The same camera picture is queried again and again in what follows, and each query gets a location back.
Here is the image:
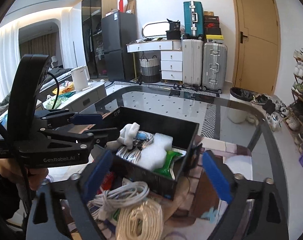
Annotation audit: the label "white foam block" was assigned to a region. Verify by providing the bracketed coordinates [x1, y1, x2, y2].
[137, 133, 173, 172]

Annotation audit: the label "silver aluminium suitcase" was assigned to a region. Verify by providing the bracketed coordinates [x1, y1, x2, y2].
[202, 42, 227, 94]

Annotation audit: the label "black cat bag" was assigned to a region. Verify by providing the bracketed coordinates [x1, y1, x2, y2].
[166, 19, 181, 40]

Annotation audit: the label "dark wardrobe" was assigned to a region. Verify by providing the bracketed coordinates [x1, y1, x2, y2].
[81, 0, 118, 79]

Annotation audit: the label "green white snack packet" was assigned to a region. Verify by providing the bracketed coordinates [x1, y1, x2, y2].
[154, 151, 184, 180]

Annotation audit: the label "teal hard suitcase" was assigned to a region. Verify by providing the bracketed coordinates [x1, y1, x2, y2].
[183, 1, 205, 41]

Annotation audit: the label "bagged white adidas shoelaces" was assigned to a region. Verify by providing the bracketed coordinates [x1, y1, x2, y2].
[116, 131, 154, 164]

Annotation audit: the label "red white balloon packet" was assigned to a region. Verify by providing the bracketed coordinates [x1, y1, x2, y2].
[100, 172, 115, 192]

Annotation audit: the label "white electric kettle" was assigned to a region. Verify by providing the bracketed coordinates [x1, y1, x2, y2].
[71, 66, 90, 92]

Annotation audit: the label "white hard suitcase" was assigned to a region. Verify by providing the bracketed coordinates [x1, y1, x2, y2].
[182, 39, 203, 86]

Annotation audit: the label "cream rope bundle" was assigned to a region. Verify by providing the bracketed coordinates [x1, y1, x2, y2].
[115, 199, 165, 240]

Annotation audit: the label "woven laundry basket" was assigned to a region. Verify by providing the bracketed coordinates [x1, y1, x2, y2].
[139, 54, 161, 83]

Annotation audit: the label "white plush toy blue scarf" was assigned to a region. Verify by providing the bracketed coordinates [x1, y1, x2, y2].
[106, 122, 148, 151]

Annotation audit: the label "person's left hand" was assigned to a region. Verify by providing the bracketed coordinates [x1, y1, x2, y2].
[0, 159, 49, 191]

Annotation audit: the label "grey side cabinet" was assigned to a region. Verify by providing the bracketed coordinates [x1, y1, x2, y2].
[54, 82, 107, 112]

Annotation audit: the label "stacked shoe boxes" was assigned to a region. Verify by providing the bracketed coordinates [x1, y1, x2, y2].
[203, 11, 224, 43]

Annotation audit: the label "wooden shoe rack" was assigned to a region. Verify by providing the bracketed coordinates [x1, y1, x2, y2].
[285, 48, 303, 153]

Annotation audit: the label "oval mirror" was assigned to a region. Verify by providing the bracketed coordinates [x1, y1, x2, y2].
[142, 22, 170, 38]

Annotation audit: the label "white dresser desk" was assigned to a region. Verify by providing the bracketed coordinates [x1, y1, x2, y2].
[127, 40, 183, 82]

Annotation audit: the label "black refrigerator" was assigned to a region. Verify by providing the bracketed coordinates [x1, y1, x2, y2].
[102, 11, 138, 81]

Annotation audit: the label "wooden door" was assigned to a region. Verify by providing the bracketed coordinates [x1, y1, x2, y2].
[233, 0, 280, 95]

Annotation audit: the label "white charging cable bundle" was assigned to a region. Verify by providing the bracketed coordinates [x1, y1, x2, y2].
[88, 180, 150, 222]

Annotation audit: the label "white trash bin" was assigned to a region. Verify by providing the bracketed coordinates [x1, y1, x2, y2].
[226, 87, 255, 124]

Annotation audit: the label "black cardboard box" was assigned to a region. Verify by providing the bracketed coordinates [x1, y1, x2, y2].
[91, 106, 201, 201]

